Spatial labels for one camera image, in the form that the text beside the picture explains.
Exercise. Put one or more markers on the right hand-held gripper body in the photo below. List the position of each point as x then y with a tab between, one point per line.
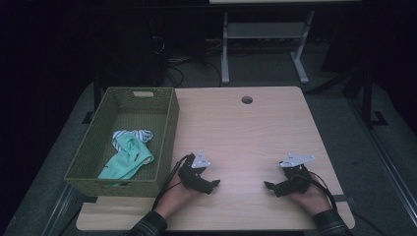
295	178

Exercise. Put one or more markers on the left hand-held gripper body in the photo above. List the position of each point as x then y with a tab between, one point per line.
191	175

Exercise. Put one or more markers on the mint green garment striped lining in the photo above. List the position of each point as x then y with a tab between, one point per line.
129	155

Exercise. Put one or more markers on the green woven basket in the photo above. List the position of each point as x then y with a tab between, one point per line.
98	154

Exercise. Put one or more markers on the person's right hand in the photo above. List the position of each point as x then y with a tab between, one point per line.
311	198

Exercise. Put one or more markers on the person's left hand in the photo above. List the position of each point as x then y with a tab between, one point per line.
173	196

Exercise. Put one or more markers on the grey metal stand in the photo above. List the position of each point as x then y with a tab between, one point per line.
265	31

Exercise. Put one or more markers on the aluminium floor rail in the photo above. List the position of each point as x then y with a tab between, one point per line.
390	173

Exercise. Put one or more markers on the black floor bracket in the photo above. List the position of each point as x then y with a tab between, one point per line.
377	119

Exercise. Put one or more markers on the black stand post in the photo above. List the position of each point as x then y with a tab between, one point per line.
97	95

